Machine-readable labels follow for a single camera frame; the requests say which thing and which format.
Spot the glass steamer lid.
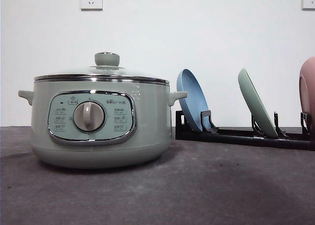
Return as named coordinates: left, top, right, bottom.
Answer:
left=34, top=52, right=170, bottom=85

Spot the green plate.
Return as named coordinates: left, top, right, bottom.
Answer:
left=238, top=68, right=278, bottom=138

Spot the blue plate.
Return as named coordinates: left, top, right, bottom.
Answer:
left=177, top=68, right=210, bottom=131

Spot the green electric steamer pot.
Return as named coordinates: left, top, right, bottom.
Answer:
left=19, top=84, right=187, bottom=168

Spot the pink plate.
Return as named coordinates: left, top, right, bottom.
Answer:
left=299, top=56, right=315, bottom=137

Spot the black dish rack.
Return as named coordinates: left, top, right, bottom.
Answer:
left=175, top=110, right=315, bottom=151

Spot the white wall socket left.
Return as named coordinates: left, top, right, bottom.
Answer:
left=81, top=0, right=103, bottom=12

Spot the white wall socket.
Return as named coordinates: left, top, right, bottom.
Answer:
left=81, top=0, right=103, bottom=12
left=299, top=0, right=315, bottom=12

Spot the white wall socket right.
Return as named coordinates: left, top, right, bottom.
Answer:
left=299, top=0, right=315, bottom=12

